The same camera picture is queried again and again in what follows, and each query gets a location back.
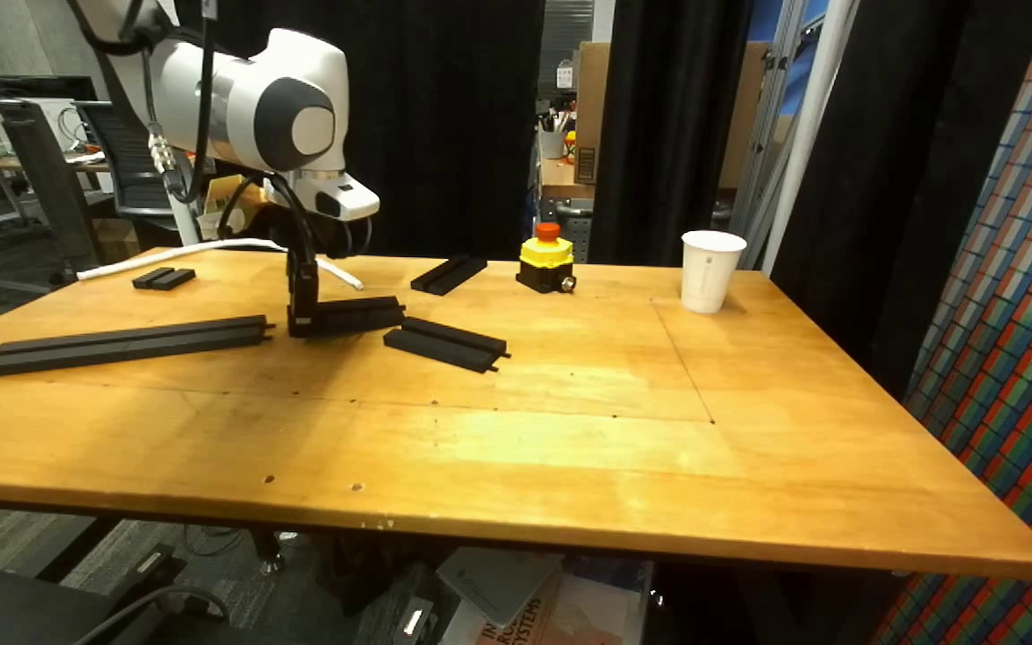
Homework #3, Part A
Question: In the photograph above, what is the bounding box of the long black grooved pad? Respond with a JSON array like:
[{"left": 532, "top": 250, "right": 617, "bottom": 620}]
[{"left": 0, "top": 314, "right": 269, "bottom": 375}]

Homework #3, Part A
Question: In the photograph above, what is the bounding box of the black curtain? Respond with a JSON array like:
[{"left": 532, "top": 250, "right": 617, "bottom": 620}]
[{"left": 212, "top": 0, "right": 545, "bottom": 259}]

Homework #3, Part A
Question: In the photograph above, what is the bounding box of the small black pad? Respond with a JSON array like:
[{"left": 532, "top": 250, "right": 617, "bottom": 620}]
[{"left": 134, "top": 267, "right": 199, "bottom": 290}]

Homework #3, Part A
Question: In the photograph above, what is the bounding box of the white paper cup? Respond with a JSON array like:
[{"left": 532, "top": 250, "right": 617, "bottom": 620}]
[{"left": 680, "top": 228, "right": 746, "bottom": 314}]

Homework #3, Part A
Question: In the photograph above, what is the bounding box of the colourful patterned panel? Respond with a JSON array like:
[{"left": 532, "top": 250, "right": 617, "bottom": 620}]
[{"left": 871, "top": 60, "right": 1032, "bottom": 645}]

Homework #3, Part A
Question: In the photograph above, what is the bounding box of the white cable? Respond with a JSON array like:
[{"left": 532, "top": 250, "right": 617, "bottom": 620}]
[{"left": 72, "top": 232, "right": 368, "bottom": 293}]

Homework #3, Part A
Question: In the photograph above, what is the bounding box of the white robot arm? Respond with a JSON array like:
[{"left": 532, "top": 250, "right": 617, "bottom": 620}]
[{"left": 67, "top": 0, "right": 380, "bottom": 337}]

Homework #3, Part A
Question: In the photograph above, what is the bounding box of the flat black pad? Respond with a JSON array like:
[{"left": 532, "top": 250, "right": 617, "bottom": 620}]
[{"left": 411, "top": 253, "right": 484, "bottom": 293}]

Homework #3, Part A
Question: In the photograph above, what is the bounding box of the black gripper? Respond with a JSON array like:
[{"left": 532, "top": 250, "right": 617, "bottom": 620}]
[{"left": 255, "top": 204, "right": 353, "bottom": 337}]

